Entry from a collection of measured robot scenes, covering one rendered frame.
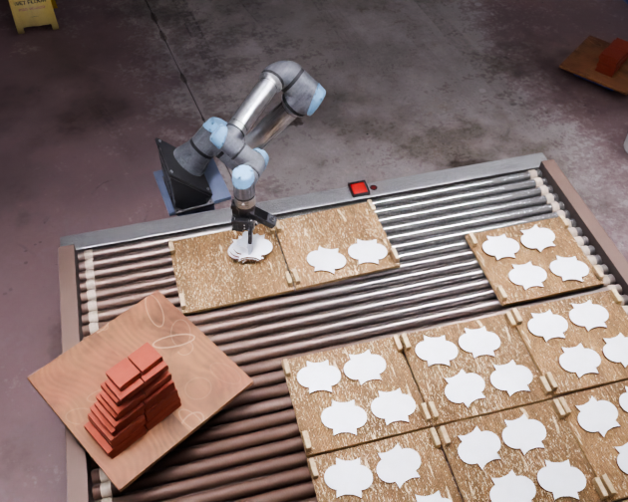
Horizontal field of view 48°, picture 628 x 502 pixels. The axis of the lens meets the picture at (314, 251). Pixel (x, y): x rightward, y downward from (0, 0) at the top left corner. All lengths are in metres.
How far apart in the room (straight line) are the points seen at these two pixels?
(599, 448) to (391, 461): 0.65
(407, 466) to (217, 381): 0.63
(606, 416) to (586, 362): 0.20
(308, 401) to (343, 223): 0.80
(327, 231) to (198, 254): 0.51
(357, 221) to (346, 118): 2.05
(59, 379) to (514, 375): 1.47
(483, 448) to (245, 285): 1.00
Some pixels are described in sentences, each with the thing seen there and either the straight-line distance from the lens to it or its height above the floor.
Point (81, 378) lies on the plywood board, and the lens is 2.34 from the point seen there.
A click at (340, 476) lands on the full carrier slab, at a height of 0.95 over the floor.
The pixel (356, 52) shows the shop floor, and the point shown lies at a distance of 5.40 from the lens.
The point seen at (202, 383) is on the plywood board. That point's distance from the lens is 2.25.
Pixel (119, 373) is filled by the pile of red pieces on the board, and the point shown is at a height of 1.31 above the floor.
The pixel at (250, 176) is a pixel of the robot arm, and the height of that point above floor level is 1.32.
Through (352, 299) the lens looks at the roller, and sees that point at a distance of 2.57.
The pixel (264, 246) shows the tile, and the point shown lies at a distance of 2.64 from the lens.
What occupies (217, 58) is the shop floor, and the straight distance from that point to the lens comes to 5.35.
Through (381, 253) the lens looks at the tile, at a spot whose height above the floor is 0.94.
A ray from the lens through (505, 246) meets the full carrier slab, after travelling 2.80.
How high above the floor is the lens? 2.97
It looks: 49 degrees down
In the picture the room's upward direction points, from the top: 1 degrees clockwise
